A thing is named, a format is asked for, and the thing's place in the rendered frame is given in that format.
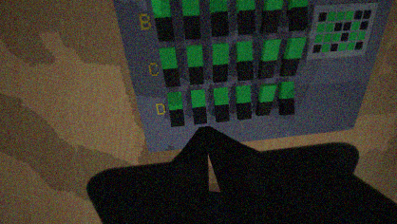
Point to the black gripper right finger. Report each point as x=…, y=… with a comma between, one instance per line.
x=243, y=174

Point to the grey switch panel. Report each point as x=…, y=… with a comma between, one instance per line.
x=251, y=69

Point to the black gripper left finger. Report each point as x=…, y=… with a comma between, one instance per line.
x=182, y=182

